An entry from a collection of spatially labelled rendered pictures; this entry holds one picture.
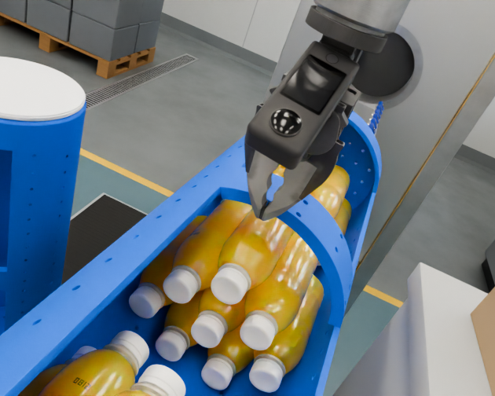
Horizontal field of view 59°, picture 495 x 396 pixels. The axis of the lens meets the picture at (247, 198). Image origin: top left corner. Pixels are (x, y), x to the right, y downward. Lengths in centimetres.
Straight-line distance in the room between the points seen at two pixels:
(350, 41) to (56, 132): 72
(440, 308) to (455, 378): 11
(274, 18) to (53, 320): 512
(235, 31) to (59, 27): 221
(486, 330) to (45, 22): 389
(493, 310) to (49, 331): 50
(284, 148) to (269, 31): 508
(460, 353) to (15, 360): 47
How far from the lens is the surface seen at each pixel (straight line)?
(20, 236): 112
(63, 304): 37
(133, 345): 45
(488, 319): 64
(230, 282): 48
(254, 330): 52
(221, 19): 554
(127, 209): 219
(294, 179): 43
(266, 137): 32
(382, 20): 38
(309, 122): 34
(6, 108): 97
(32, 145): 98
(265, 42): 541
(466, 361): 60
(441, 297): 67
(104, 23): 381
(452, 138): 151
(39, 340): 34
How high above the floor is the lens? 149
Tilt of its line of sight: 32 degrees down
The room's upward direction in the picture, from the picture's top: 22 degrees clockwise
